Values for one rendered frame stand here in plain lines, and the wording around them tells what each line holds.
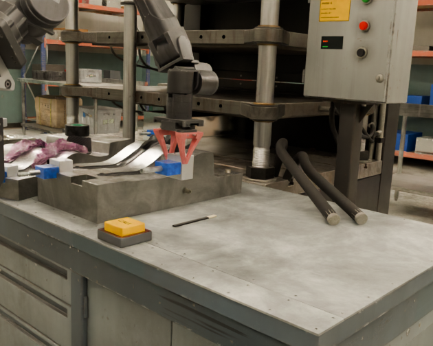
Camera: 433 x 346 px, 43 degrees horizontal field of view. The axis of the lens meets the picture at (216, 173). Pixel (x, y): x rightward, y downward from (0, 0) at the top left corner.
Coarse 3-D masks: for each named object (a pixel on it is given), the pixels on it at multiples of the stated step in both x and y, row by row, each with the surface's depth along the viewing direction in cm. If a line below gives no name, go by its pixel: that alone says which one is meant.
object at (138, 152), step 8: (152, 136) 158; (168, 136) 156; (144, 144) 155; (152, 144) 153; (168, 144) 156; (136, 152) 153; (168, 152) 148; (128, 160) 151; (160, 160) 145; (80, 168) 141; (88, 168) 142; (96, 168) 140
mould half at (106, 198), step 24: (120, 168) 144; (216, 168) 162; (48, 192) 135; (72, 192) 127; (96, 192) 121; (120, 192) 125; (144, 192) 131; (168, 192) 137; (192, 192) 143; (216, 192) 150; (240, 192) 158; (96, 216) 122; (120, 216) 127
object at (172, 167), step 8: (176, 152) 125; (168, 160) 122; (176, 160) 122; (192, 160) 123; (144, 168) 115; (152, 168) 117; (160, 168) 118; (168, 168) 118; (176, 168) 120; (184, 168) 121; (192, 168) 123; (168, 176) 124; (176, 176) 122; (184, 176) 122; (192, 176) 124
